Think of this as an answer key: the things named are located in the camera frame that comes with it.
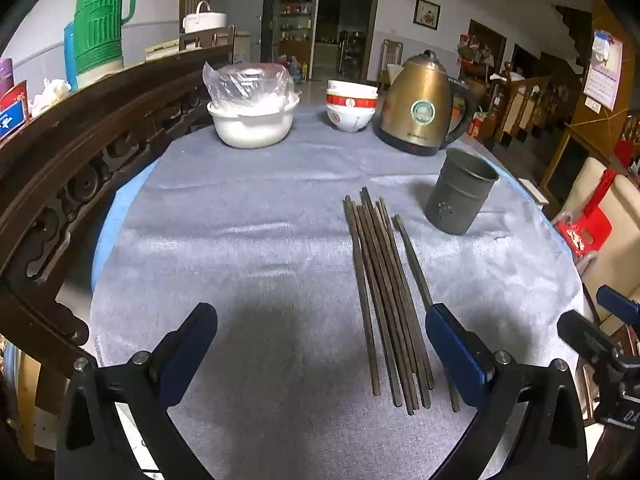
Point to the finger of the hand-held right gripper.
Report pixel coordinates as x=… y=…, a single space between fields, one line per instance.
x=617 y=302
x=582 y=332

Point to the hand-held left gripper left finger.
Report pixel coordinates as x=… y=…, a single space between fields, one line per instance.
x=192 y=342

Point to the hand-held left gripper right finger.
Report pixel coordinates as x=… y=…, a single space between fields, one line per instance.
x=455 y=352

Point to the bundle of dark chopsticks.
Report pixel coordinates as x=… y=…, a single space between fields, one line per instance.
x=380 y=285

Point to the dark chopstick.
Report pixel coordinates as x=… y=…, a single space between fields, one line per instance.
x=412 y=260

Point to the grey metal chopstick holder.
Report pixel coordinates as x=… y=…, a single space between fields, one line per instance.
x=457 y=195

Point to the cream armchair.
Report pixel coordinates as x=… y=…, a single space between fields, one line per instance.
x=620 y=260

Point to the red plastic stool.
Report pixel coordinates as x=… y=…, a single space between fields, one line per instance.
x=585 y=230

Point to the grey tablecloth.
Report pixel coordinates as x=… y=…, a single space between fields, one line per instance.
x=240 y=240

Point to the blue table cover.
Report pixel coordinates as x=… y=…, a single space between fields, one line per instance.
x=102 y=240

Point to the wooden stair railing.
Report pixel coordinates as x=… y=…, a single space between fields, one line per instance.
x=525 y=105

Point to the white plastic basin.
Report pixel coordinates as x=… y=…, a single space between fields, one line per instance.
x=250 y=127

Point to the carved wooden bench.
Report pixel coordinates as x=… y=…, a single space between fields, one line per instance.
x=60 y=160

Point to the gold electric kettle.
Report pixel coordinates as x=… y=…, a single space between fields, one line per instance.
x=417 y=105

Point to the clear plastic bag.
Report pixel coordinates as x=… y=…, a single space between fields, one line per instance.
x=245 y=82

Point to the white crumpled plastic bag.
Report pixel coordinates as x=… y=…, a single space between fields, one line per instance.
x=50 y=95

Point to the red and blue box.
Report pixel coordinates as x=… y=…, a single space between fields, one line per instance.
x=12 y=110

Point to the wooden chair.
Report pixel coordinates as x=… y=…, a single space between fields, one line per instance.
x=392 y=57

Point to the blue thermos flask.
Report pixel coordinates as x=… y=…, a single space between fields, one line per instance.
x=70 y=60

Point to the purple container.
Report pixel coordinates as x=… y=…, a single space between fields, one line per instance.
x=5 y=75

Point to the green thermos flask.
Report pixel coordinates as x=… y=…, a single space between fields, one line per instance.
x=100 y=25

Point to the shelf with bottles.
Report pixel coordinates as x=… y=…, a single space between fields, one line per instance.
x=295 y=20

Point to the grey refrigerator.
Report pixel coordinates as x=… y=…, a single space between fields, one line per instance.
x=240 y=5

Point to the wall calendar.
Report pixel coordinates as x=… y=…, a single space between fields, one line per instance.
x=605 y=72

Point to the framed wall picture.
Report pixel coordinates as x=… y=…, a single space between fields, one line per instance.
x=426 y=13

